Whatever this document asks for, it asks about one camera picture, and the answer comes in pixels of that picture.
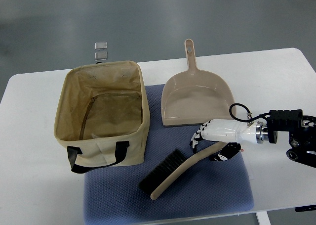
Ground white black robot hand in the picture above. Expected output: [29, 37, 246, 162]
[190, 119, 264, 161]

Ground pink hand broom black bristles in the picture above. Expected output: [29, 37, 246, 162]
[138, 142, 226, 200]

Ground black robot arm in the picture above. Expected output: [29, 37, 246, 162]
[229, 103, 316, 168]

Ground beige fabric storage bag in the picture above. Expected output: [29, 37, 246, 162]
[54, 61, 150, 174]

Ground pink plastic dustpan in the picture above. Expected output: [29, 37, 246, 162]
[161, 39, 235, 127]

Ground white table leg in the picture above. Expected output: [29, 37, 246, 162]
[256, 211, 271, 225]

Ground black table control panel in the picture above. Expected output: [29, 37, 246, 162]
[295, 205, 316, 213]

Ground blue quilted mat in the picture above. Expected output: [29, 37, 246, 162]
[83, 85, 254, 225]

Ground lower clear floor tile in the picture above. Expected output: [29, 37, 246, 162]
[95, 50, 108, 61]

